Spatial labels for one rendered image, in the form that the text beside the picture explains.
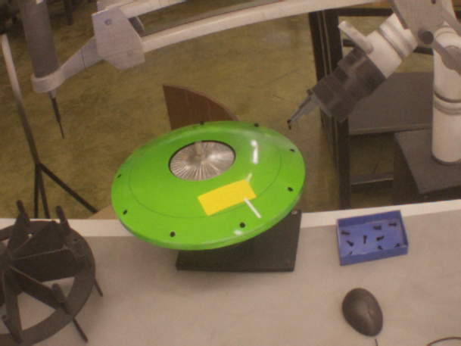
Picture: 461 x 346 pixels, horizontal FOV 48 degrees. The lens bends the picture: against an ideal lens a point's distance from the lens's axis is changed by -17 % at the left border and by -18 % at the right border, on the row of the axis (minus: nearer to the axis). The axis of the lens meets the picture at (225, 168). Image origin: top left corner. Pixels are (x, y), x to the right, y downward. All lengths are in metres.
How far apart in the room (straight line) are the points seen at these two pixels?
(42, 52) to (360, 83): 0.50
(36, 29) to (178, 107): 0.98
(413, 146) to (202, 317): 0.69
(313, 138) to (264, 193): 2.04
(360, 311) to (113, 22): 0.54
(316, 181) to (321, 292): 1.73
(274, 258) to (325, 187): 1.63
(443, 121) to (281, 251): 0.49
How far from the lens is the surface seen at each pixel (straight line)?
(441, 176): 1.30
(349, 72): 0.93
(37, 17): 0.71
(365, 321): 0.88
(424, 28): 0.76
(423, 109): 2.65
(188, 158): 0.96
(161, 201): 0.91
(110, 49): 0.71
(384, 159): 2.79
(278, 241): 1.04
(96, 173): 2.99
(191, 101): 1.59
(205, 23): 0.70
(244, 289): 0.98
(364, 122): 2.53
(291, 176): 0.93
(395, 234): 1.05
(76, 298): 0.92
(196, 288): 1.00
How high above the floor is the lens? 1.63
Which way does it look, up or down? 36 degrees down
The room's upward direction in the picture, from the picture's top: 10 degrees counter-clockwise
